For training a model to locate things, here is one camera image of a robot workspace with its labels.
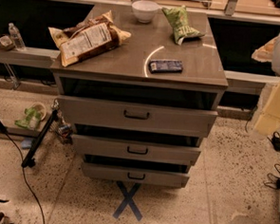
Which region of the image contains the black tripod leg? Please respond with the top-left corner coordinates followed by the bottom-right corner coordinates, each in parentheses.
top-left (22, 109), bottom-right (58, 168)

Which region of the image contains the small can on floor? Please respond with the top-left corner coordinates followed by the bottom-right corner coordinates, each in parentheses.
top-left (57, 124), bottom-right (71, 136)

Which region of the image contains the green jalapeno chip bag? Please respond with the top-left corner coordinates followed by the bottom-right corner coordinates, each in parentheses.
top-left (161, 6), bottom-right (204, 45)

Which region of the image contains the top grey drawer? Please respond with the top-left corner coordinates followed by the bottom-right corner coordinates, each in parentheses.
top-left (58, 95), bottom-right (218, 138)

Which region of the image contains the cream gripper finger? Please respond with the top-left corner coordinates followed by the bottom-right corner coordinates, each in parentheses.
top-left (252, 38), bottom-right (276, 63)
top-left (254, 83), bottom-right (280, 136)

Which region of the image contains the blue tape cross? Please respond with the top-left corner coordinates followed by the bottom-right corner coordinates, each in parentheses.
top-left (113, 181), bottom-right (142, 221)

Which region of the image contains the round container on shelf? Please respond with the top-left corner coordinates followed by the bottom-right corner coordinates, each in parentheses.
top-left (0, 35), bottom-right (15, 50)

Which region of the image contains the middle grey drawer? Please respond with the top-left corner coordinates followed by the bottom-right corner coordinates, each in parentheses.
top-left (72, 135), bottom-right (200, 165)

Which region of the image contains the brown yellow chip bag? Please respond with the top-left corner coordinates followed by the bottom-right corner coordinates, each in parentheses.
top-left (49, 10), bottom-right (131, 67)

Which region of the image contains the grey drawer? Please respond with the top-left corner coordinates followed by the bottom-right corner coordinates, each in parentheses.
top-left (58, 95), bottom-right (218, 138)
top-left (82, 163), bottom-right (189, 188)
top-left (72, 135), bottom-right (200, 165)

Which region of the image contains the black power adapter with cable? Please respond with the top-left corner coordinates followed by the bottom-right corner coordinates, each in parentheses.
top-left (264, 132), bottom-right (280, 190)

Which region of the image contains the bottom grey drawer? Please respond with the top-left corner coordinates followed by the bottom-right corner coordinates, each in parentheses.
top-left (82, 163), bottom-right (189, 188)

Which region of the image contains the green snack bag on floor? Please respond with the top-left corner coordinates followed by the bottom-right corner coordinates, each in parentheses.
top-left (15, 102), bottom-right (47, 130)

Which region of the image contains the grey drawer cabinet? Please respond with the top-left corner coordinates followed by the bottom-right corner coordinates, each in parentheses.
top-left (43, 0), bottom-right (233, 191)

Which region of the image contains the black cable on floor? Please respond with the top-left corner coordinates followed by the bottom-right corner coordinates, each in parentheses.
top-left (0, 105), bottom-right (53, 224)

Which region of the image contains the blue rxbar blueberry bar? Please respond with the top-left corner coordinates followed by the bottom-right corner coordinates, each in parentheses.
top-left (148, 59), bottom-right (183, 74)

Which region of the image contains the white bowl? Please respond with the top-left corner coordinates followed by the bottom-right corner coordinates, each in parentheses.
top-left (131, 0), bottom-right (159, 23)

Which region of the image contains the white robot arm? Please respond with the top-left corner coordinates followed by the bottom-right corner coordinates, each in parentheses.
top-left (252, 33), bottom-right (280, 135)

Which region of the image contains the clear water bottle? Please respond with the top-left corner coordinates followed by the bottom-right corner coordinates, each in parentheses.
top-left (9, 22), bottom-right (26, 51)

